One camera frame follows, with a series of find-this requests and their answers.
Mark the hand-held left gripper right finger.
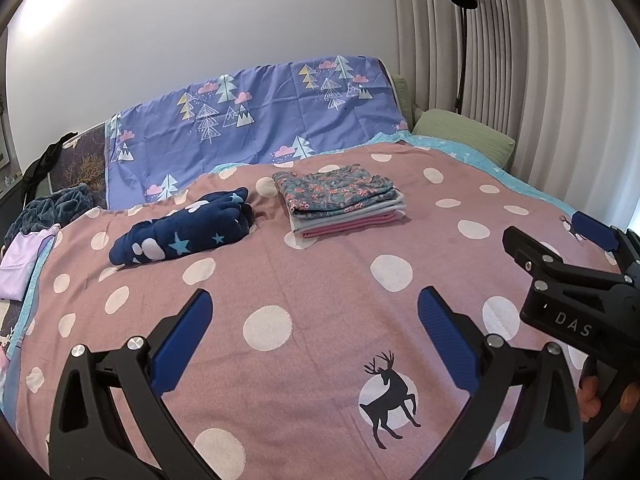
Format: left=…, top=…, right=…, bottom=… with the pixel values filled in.
left=416, top=286, right=586, bottom=480

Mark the green pillow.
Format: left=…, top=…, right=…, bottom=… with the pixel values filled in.
left=390, top=74, right=417, bottom=127
left=411, top=108, right=516, bottom=168

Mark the beige pleated curtain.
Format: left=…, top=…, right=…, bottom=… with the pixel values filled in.
left=390, top=0, right=640, bottom=241

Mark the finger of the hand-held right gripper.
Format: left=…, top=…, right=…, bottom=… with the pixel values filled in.
left=502, top=225, right=626, bottom=295
left=570, top=211, right=640, bottom=278

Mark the blue tree print pillow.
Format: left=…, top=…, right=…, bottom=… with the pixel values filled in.
left=102, top=54, right=413, bottom=211

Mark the person's right hand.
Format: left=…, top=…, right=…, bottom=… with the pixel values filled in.
left=578, top=372, right=602, bottom=419

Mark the folded lilac garment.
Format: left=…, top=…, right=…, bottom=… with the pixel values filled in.
left=0, top=225, right=61, bottom=302

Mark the pink polka dot blanket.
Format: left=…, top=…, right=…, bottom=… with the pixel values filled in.
left=0, top=132, right=631, bottom=480

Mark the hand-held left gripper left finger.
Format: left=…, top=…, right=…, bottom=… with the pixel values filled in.
left=48, top=288, right=216, bottom=480

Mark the folded pink striped garment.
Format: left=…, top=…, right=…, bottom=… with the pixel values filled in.
left=295, top=210, right=407, bottom=240

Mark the teal floral shirt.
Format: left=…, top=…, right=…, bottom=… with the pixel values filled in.
left=272, top=162, right=403, bottom=221

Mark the navy star print blanket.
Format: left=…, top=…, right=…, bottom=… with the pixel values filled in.
left=108, top=186, right=253, bottom=267

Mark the stack of folded clothes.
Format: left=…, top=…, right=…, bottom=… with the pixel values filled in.
left=287, top=197, right=407, bottom=233

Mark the dark teal fuzzy blanket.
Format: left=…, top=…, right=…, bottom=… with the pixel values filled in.
left=2, top=183, right=98, bottom=246

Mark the dark branch print pillow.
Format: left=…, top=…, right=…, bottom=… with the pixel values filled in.
left=52, top=127, right=108, bottom=201

